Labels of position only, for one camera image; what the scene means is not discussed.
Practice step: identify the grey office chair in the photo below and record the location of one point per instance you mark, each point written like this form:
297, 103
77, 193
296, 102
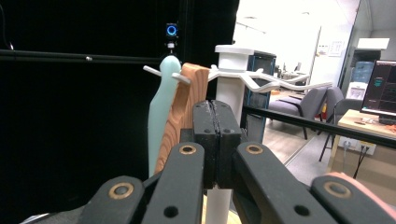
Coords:
337, 105

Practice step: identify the white power strip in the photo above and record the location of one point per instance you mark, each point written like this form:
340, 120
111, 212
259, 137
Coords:
358, 145

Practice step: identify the black slanted bar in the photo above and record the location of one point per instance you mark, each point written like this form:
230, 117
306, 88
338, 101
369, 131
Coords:
311, 124

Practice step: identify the white hook rack stand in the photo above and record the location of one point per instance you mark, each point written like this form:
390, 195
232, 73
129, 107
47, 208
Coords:
230, 84

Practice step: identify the water dispenser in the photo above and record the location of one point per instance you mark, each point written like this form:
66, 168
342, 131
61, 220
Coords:
361, 77

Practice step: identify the computer monitor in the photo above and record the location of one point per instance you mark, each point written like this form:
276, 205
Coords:
381, 87

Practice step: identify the wooden desk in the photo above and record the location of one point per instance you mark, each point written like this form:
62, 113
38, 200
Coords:
358, 121

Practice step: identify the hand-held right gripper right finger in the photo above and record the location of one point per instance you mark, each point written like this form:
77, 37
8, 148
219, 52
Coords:
225, 130

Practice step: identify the black horizontal bar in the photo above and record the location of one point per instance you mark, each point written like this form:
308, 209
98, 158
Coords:
62, 56

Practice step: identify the grey armchair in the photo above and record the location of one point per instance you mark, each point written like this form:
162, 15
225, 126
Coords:
299, 104

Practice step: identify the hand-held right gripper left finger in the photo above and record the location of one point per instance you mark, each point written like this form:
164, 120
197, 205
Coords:
207, 130

